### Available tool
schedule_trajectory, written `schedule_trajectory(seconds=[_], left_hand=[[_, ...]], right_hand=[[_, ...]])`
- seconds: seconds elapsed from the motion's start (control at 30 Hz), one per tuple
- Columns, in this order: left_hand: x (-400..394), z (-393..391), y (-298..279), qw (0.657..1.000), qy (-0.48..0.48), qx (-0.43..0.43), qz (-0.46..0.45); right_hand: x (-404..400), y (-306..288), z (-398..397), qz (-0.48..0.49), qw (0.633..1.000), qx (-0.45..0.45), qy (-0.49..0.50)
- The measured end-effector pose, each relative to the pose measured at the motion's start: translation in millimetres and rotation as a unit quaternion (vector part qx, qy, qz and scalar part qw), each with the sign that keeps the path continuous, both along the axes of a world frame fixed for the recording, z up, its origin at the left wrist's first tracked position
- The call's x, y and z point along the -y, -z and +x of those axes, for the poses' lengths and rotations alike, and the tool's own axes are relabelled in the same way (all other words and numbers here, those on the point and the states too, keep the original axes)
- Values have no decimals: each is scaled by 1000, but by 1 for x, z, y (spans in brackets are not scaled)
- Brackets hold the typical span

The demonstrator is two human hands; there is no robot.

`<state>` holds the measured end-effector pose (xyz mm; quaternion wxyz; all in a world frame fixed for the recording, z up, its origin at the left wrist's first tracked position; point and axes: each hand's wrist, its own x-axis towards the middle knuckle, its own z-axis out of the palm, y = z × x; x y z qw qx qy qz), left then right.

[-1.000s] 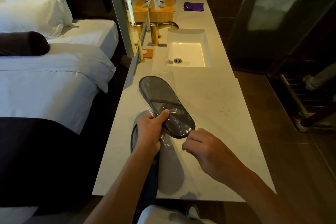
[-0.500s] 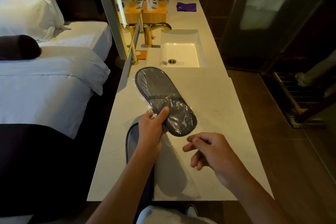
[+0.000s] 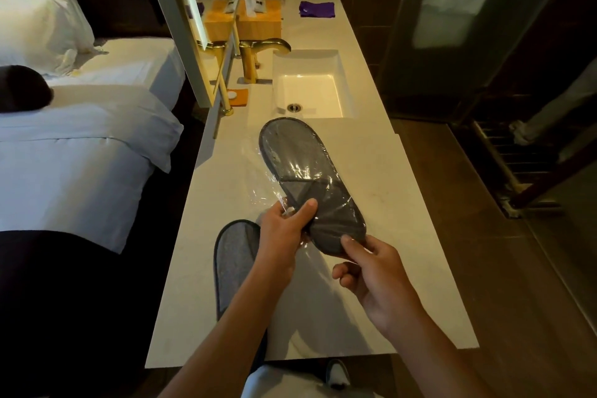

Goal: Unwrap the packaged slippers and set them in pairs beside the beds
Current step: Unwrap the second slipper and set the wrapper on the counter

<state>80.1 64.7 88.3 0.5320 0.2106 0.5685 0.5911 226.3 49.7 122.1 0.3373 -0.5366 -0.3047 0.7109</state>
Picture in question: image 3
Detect person's light trousers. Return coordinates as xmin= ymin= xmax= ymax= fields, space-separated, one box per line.
xmin=240 ymin=364 xmax=376 ymax=398

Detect purple folded cloth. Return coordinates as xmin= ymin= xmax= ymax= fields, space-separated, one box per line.
xmin=299 ymin=1 xmax=336 ymax=19

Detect wooden tissue box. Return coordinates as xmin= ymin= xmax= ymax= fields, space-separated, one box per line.
xmin=236 ymin=0 xmax=284 ymax=42

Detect person's right forearm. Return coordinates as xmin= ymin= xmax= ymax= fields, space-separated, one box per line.
xmin=385 ymin=303 xmax=496 ymax=398

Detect gold mirror support rod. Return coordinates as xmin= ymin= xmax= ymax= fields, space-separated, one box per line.
xmin=211 ymin=41 xmax=235 ymax=117

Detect person's left hand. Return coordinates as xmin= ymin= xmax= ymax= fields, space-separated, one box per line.
xmin=254 ymin=198 xmax=318 ymax=284

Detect dark round cushion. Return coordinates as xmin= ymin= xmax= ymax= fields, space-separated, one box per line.
xmin=0 ymin=65 xmax=54 ymax=113

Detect frosted glass shower door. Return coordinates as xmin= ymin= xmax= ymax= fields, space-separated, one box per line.
xmin=377 ymin=0 xmax=589 ymax=119

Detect lit wall mirror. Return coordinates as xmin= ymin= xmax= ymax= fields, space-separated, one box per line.
xmin=137 ymin=0 xmax=243 ymax=109

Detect gold faucet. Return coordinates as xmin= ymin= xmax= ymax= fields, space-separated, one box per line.
xmin=239 ymin=39 xmax=292 ymax=85

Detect metal floor drain grate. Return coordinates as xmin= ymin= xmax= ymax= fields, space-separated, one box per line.
xmin=470 ymin=118 xmax=562 ymax=219

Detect white bed duvet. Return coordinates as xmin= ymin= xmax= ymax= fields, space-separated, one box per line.
xmin=0 ymin=37 xmax=186 ymax=255

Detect person's white shoe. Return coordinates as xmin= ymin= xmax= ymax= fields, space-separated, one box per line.
xmin=325 ymin=359 xmax=351 ymax=390

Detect person's right hand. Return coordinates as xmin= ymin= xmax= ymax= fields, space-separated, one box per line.
xmin=332 ymin=234 xmax=423 ymax=339

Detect person's left forearm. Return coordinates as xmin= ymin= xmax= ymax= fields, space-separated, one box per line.
xmin=158 ymin=265 xmax=295 ymax=398

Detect white pillow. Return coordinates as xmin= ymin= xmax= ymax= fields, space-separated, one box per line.
xmin=0 ymin=0 xmax=97 ymax=77

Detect white rectangular sink basin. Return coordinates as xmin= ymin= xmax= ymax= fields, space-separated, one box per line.
xmin=272 ymin=49 xmax=356 ymax=120

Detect grey unwrapped slipper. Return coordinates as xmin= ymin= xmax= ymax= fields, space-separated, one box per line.
xmin=213 ymin=220 xmax=269 ymax=368

